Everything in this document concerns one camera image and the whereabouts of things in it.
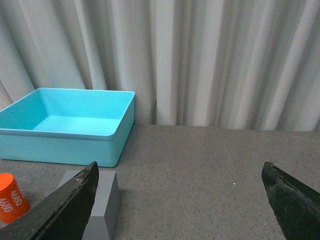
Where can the light blue plastic box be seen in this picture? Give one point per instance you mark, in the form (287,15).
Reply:
(67,126)

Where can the white pleated curtain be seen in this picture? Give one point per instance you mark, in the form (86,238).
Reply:
(234,64)

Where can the orange cylinder marked 4680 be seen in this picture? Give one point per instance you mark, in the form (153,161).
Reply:
(13,204)

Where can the gray block with round hole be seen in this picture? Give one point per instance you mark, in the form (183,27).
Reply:
(104,213)

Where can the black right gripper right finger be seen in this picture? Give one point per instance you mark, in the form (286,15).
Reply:
(296,206)

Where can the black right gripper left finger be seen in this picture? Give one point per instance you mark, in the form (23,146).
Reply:
(63,215)

